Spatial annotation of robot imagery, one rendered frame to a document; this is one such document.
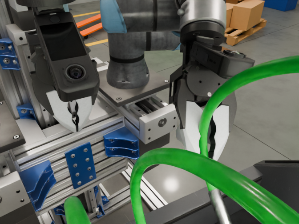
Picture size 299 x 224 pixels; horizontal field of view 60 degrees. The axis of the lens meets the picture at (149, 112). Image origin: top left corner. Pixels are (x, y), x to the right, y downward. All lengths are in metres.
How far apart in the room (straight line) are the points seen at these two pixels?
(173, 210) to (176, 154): 0.45
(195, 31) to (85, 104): 0.20
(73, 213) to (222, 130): 0.26
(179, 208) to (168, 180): 1.29
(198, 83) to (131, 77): 0.49
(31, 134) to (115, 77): 0.32
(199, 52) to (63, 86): 0.20
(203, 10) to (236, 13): 4.08
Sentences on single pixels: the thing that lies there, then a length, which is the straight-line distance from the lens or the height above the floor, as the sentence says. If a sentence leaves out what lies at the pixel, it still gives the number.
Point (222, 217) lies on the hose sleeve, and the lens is 0.41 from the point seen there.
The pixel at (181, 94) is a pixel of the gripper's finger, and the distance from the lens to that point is 0.37.
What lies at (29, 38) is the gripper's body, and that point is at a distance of 0.40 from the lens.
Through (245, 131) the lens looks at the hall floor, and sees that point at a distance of 2.45.
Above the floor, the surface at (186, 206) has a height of 0.95.
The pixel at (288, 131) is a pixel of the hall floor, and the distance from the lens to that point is 2.61.
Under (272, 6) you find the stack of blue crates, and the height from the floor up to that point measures 0.05.
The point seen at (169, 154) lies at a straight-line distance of 0.20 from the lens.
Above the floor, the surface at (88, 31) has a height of 0.10.
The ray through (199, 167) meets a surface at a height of 1.36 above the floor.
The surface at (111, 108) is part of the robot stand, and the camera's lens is 0.93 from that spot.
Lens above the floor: 1.48
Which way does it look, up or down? 36 degrees down
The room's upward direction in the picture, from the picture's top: straight up
